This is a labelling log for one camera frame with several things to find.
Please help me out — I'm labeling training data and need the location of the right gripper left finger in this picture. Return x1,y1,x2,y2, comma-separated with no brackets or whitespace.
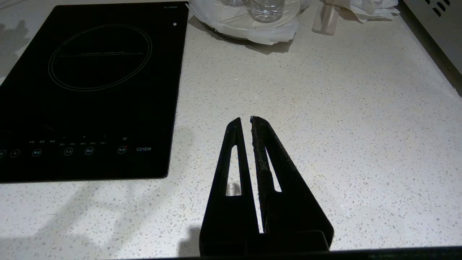
199,117,261,257

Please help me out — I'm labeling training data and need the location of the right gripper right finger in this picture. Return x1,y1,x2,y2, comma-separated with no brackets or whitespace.
250,116,334,252

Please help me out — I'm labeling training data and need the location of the black induction cooktop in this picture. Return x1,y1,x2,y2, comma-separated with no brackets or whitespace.
0,2,189,184

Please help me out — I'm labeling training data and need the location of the white round tray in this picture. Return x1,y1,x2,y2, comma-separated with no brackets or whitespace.
190,0,307,39

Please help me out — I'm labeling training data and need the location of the clear drinking glass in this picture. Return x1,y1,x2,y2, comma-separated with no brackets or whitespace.
220,0,251,8
249,0,285,23

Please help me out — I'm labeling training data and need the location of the crumpled white paper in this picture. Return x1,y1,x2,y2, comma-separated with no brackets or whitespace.
337,0,400,23

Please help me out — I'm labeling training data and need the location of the silver vented appliance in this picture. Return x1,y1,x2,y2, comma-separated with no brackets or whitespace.
399,0,462,97

